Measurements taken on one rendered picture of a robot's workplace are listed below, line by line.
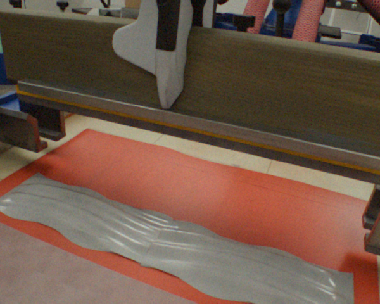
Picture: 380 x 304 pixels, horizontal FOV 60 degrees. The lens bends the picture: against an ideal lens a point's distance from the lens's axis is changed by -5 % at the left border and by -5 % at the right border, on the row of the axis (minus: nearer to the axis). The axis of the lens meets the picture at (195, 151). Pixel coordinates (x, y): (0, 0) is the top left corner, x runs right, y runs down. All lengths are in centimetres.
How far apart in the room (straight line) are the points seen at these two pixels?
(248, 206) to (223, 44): 19
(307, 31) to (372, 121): 53
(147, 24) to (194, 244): 19
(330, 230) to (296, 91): 18
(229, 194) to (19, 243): 22
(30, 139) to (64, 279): 19
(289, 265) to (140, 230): 14
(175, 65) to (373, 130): 15
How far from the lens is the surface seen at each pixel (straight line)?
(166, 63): 26
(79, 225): 35
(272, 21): 109
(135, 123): 33
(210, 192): 40
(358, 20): 444
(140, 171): 43
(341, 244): 38
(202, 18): 30
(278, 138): 26
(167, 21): 24
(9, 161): 48
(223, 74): 27
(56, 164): 45
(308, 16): 81
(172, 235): 33
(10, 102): 54
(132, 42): 28
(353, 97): 26
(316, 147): 26
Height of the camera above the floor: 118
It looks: 29 degrees down
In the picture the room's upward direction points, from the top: 6 degrees clockwise
